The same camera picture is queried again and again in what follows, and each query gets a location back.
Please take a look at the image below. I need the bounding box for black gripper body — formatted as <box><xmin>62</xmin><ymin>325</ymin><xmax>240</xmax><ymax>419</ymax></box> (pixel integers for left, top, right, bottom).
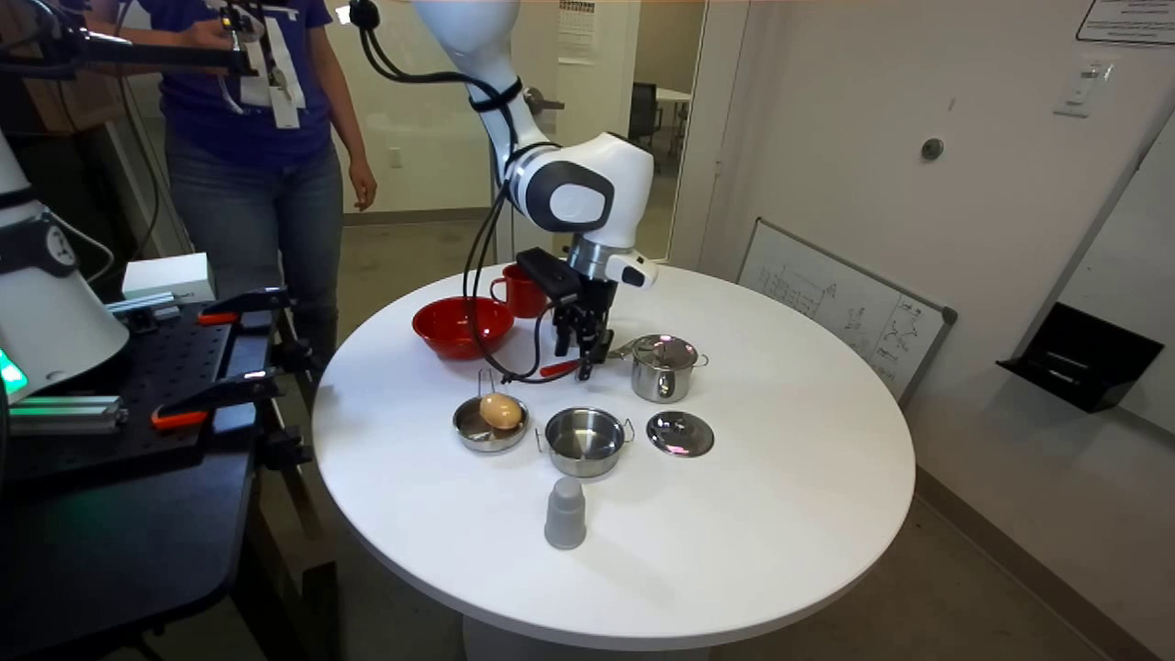
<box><xmin>553</xmin><ymin>278</ymin><xmax>615</xmax><ymax>338</ymax></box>

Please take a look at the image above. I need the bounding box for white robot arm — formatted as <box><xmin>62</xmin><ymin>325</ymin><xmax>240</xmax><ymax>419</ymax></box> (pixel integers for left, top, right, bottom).
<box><xmin>410</xmin><ymin>0</ymin><xmax>652</xmax><ymax>382</ymax></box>

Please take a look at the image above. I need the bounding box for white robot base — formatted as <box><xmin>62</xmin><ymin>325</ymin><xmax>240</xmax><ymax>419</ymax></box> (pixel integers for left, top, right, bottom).
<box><xmin>0</xmin><ymin>136</ymin><xmax>128</xmax><ymax>399</ymax></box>

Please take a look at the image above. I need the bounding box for red mug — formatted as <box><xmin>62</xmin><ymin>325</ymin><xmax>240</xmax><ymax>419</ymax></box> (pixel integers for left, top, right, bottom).
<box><xmin>488</xmin><ymin>263</ymin><xmax>552</xmax><ymax>320</ymax></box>

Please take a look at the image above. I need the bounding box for steel bowl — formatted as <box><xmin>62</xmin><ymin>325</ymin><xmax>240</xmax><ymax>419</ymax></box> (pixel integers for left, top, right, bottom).
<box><xmin>536</xmin><ymin>407</ymin><xmax>635</xmax><ymax>479</ymax></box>

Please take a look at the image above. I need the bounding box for yellow ball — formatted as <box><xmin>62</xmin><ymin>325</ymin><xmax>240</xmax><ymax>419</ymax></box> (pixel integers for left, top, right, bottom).
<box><xmin>478</xmin><ymin>394</ymin><xmax>520</xmax><ymax>434</ymax></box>

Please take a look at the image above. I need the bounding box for red plastic bowl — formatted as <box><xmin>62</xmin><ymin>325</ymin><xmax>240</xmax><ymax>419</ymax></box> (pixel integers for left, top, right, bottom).
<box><xmin>410</xmin><ymin>298</ymin><xmax>514</xmax><ymax>361</ymax></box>

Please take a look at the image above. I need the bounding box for steel pot lid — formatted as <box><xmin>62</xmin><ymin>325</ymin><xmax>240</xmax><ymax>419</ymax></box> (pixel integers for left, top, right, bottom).
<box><xmin>645</xmin><ymin>410</ymin><xmax>717</xmax><ymax>459</ymax></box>

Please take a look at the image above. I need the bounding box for small steel strainer pan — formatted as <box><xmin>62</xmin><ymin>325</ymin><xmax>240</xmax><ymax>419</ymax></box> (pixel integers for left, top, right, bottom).
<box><xmin>453</xmin><ymin>372</ymin><xmax>527</xmax><ymax>457</ymax></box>

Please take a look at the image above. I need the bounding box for grey plastic cup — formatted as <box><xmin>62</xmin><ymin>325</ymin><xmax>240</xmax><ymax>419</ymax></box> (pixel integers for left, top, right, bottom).
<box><xmin>544</xmin><ymin>479</ymin><xmax>586</xmax><ymax>550</ymax></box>

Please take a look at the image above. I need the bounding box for person in purple shirt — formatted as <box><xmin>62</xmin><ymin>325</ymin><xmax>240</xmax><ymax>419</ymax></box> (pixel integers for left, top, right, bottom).
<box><xmin>115</xmin><ymin>0</ymin><xmax>383</xmax><ymax>367</ymax></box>

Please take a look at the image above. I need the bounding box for white box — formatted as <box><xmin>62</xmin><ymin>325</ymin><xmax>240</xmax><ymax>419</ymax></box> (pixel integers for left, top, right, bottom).
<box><xmin>120</xmin><ymin>255</ymin><xmax>213</xmax><ymax>306</ymax></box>

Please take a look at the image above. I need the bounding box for black side table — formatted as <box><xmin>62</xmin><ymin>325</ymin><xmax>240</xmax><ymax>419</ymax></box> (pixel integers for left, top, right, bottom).
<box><xmin>0</xmin><ymin>306</ymin><xmax>342</xmax><ymax>661</ymax></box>

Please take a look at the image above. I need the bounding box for steel pot with handles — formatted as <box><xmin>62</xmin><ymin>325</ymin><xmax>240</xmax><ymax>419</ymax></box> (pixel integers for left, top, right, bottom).
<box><xmin>625</xmin><ymin>333</ymin><xmax>707</xmax><ymax>403</ymax></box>

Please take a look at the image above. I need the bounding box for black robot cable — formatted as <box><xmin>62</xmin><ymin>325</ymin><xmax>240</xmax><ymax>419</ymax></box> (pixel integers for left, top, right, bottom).
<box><xmin>347</xmin><ymin>0</ymin><xmax>548</xmax><ymax>387</ymax></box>

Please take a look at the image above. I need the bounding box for whiteboard leaning on wall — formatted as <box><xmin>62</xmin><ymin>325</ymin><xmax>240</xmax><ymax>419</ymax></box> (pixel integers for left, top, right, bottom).
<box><xmin>736</xmin><ymin>221</ymin><xmax>956</xmax><ymax>399</ymax></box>

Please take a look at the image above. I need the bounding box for orange handled clamp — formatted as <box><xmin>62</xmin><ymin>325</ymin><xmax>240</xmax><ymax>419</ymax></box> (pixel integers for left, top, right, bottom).
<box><xmin>151</xmin><ymin>372</ymin><xmax>277</xmax><ymax>434</ymax></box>
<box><xmin>194</xmin><ymin>290</ymin><xmax>290</xmax><ymax>326</ymax></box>

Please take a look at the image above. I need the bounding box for orange handled clamp rear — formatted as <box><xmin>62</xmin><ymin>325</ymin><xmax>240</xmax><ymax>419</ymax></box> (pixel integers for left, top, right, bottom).
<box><xmin>194</xmin><ymin>290</ymin><xmax>290</xmax><ymax>326</ymax></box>

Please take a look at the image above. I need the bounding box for black wall tray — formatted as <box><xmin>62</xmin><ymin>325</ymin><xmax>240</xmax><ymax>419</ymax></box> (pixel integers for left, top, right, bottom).
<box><xmin>1005</xmin><ymin>306</ymin><xmax>1164</xmax><ymax>410</ymax></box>

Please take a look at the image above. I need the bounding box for wall sign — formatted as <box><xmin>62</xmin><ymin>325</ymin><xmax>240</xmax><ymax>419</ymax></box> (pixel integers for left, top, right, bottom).
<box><xmin>1074</xmin><ymin>0</ymin><xmax>1175</xmax><ymax>49</ymax></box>

